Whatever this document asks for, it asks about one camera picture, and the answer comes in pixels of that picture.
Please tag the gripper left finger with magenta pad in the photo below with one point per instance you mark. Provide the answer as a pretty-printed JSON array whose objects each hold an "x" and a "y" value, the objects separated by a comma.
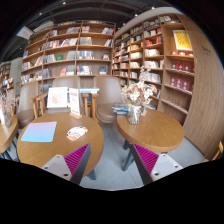
[{"x": 70, "y": 167}]

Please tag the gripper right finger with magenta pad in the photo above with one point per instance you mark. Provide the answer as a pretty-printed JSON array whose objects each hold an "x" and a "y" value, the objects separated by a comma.
[{"x": 152, "y": 166}]

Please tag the light blue mouse pad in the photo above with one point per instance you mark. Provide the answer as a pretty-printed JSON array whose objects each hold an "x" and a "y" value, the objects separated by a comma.
[{"x": 39, "y": 132}]

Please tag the round wooden table right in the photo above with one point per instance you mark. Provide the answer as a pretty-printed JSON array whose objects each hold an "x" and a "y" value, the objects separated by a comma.
[{"x": 156, "y": 131}]

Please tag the white sign in wooden holder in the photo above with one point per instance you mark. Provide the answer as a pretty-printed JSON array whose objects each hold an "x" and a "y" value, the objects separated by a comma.
[{"x": 74, "y": 102}]

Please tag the stack of books on chair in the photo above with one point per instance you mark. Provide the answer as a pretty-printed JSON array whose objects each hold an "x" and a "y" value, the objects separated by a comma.
[{"x": 121, "y": 108}]

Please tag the white framed picture stand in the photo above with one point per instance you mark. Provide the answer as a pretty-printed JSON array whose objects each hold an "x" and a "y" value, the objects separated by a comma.
[{"x": 57, "y": 97}]

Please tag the glass vase with dried flowers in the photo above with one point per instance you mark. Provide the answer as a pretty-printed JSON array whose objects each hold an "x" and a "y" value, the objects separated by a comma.
[{"x": 139, "y": 94}]

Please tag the wooden table far left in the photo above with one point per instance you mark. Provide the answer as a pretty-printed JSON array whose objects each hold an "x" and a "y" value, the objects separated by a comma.
[{"x": 7, "y": 135}]

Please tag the beige armchair right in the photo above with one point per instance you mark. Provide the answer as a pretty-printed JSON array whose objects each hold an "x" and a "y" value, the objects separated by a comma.
[{"x": 109, "y": 93}]

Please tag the beige armchair left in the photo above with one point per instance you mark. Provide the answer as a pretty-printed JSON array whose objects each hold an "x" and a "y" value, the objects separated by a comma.
[{"x": 25, "y": 112}]

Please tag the vase on far left table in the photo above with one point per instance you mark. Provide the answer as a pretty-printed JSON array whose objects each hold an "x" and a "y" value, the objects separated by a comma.
[{"x": 6, "y": 108}]

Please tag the curved wooden bookshelf right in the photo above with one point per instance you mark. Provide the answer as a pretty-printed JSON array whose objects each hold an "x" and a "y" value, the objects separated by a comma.
[{"x": 190, "y": 83}]

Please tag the large wooden bookshelf left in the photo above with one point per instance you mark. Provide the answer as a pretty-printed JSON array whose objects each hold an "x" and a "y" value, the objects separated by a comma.
[{"x": 80, "y": 47}]

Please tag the yellow poster on shelf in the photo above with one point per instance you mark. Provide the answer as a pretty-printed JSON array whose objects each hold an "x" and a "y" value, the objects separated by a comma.
[{"x": 182, "y": 40}]

